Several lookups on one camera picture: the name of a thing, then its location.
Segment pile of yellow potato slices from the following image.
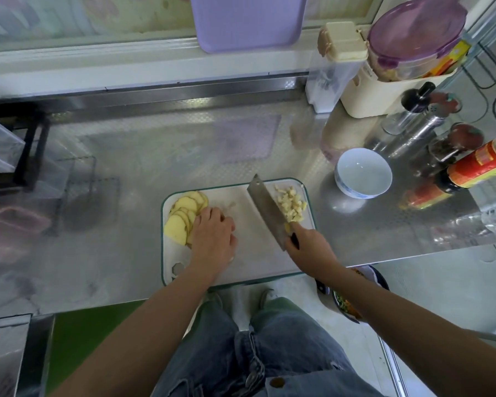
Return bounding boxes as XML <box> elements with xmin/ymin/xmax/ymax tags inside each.
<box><xmin>164</xmin><ymin>191</ymin><xmax>209</xmax><ymax>246</ymax></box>

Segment person's blue jeans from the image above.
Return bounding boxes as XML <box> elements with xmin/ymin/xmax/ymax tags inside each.
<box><xmin>149</xmin><ymin>295</ymin><xmax>385</xmax><ymax>397</ymax></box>

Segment person's right hand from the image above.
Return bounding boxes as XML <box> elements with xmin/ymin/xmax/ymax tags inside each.
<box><xmin>285</xmin><ymin>223</ymin><xmax>344</xmax><ymax>282</ymax></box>

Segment purple plastic cutting board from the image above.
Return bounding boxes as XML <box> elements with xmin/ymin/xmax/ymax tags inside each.
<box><xmin>189</xmin><ymin>0</ymin><xmax>309</xmax><ymax>55</ymax></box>

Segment steel cleaver knife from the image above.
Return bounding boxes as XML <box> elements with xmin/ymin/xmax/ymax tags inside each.
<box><xmin>246</xmin><ymin>173</ymin><xmax>301</xmax><ymax>251</ymax></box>

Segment person's right forearm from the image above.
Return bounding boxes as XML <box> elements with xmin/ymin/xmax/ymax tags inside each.
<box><xmin>326</xmin><ymin>264</ymin><xmax>496</xmax><ymax>397</ymax></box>

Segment green mat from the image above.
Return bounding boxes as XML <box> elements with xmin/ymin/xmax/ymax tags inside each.
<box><xmin>45</xmin><ymin>300</ymin><xmax>145</xmax><ymax>394</ymax></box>

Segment glass jar red lid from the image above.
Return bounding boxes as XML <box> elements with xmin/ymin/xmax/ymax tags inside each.
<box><xmin>428</xmin><ymin>122</ymin><xmax>486</xmax><ymax>164</ymax></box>

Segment white cutting board green rim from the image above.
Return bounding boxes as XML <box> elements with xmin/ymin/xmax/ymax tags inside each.
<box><xmin>160</xmin><ymin>178</ymin><xmax>317</xmax><ymax>287</ymax></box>

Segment cream plastic canister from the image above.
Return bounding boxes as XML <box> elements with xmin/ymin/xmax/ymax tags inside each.
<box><xmin>339</xmin><ymin>60</ymin><xmax>448</xmax><ymax>119</ymax></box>

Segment purple lid food container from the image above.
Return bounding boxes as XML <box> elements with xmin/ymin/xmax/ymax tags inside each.
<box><xmin>367</xmin><ymin>0</ymin><xmax>471</xmax><ymax>83</ymax></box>

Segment person's left hand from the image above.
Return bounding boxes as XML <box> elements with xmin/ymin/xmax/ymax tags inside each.
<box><xmin>187</xmin><ymin>206</ymin><xmax>239</xmax><ymax>282</ymax></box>

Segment glass bottle black cap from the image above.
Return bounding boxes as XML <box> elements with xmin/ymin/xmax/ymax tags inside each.
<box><xmin>382</xmin><ymin>82</ymin><xmax>438</xmax><ymax>136</ymax></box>

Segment metal bowl with scraps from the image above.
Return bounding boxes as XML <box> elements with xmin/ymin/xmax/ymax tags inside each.
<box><xmin>316</xmin><ymin>264</ymin><xmax>391</xmax><ymax>323</ymax></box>

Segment steel bin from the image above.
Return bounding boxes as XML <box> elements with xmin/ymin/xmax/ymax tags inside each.
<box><xmin>0</xmin><ymin>314</ymin><xmax>34</xmax><ymax>397</ymax></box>

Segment white bowl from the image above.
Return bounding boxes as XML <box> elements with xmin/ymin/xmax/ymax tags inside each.
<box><xmin>335</xmin><ymin>147</ymin><xmax>393</xmax><ymax>200</ymax></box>

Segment clear container cream lid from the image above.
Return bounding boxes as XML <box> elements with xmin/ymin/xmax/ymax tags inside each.
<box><xmin>305</xmin><ymin>21</ymin><xmax>370</xmax><ymax>114</ymax></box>

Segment steel shaker brown cap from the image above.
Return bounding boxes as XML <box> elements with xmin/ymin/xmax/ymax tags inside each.
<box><xmin>376</xmin><ymin>90</ymin><xmax>462</xmax><ymax>159</ymax></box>

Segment pile of diced potato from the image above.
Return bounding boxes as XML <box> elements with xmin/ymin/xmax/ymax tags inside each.
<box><xmin>274</xmin><ymin>185</ymin><xmax>309</xmax><ymax>224</ymax></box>

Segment clear plastic storage box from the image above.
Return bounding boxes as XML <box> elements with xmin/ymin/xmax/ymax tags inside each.
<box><xmin>0</xmin><ymin>115</ymin><xmax>26</xmax><ymax>174</ymax></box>

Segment person's left forearm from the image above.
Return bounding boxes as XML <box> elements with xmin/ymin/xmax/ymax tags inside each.
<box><xmin>53</xmin><ymin>269</ymin><xmax>224</xmax><ymax>397</ymax></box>

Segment sauce bottle red label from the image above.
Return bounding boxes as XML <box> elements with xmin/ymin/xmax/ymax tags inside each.
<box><xmin>434</xmin><ymin>135</ymin><xmax>496</xmax><ymax>194</ymax></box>

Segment black metal rack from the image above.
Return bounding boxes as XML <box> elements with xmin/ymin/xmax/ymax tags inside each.
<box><xmin>0</xmin><ymin>107</ymin><xmax>49</xmax><ymax>195</ymax></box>

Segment person's white left shoe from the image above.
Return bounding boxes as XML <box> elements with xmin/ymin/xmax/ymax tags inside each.
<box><xmin>202</xmin><ymin>292</ymin><xmax>228</xmax><ymax>315</ymax></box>

